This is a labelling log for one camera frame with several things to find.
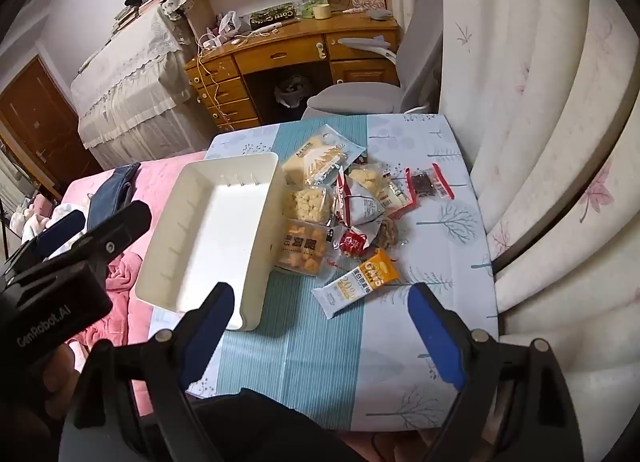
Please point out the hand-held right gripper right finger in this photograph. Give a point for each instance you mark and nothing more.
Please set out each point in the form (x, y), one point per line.
(440, 342)

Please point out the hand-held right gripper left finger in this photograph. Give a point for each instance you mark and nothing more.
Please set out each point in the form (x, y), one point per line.
(205, 337)

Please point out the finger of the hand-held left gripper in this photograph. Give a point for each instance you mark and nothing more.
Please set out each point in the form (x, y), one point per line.
(62, 229)
(120, 227)

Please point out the white plastic tray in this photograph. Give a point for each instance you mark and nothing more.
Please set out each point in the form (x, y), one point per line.
(215, 222)

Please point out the brownie packet with red ends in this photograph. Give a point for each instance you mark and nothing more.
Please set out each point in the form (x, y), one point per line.
(425, 183)

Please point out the person's left hand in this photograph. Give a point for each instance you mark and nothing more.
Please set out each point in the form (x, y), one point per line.
(57, 382)

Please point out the blue jeans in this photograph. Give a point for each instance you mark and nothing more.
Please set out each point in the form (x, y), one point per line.
(112, 192)

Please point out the white plush toys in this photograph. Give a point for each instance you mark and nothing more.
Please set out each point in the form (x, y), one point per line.
(27, 222)

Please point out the orange and white bar packet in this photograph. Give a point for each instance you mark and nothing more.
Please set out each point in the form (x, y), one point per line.
(350, 287)

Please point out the dark cloth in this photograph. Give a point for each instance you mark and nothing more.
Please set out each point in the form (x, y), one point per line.
(275, 427)

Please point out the brown wooden door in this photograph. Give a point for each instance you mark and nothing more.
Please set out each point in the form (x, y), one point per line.
(40, 117)

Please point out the small brown nut packet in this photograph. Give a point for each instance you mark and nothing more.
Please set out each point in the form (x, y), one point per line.
(387, 233)

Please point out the orange cube snack packet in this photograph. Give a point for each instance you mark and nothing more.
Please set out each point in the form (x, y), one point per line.
(300, 247)

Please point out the small red candy packet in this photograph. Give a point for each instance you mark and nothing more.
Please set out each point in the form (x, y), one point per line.
(352, 242)

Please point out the cloth covered cabinet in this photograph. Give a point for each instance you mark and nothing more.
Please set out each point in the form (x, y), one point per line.
(130, 92)

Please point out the white and red packet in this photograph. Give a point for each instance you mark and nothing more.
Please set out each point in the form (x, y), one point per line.
(362, 204)

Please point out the clear popcorn packet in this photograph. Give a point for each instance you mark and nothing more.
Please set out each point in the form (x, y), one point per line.
(307, 204)

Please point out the cream biscuit packet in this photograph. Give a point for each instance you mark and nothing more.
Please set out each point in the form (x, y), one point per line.
(372, 180)

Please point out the large bread packet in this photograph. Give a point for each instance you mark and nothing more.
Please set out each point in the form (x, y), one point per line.
(317, 157)

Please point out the stack of books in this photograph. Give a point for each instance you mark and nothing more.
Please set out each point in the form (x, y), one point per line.
(125, 17)

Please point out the white leaf print curtain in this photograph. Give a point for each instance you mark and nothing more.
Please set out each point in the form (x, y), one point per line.
(540, 142)

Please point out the floral fabric bag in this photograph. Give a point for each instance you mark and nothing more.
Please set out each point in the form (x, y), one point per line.
(177, 2)

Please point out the white plastic bag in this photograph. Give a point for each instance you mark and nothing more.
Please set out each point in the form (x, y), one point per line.
(232, 22)

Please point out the wooden desk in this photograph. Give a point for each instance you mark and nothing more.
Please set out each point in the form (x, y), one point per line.
(280, 52)

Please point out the dark green snack bag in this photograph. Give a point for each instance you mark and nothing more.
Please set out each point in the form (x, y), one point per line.
(272, 15)

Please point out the grey office chair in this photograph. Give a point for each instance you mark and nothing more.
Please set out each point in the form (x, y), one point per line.
(420, 52)

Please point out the pale green tape roll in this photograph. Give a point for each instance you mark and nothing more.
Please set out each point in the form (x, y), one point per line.
(321, 10)

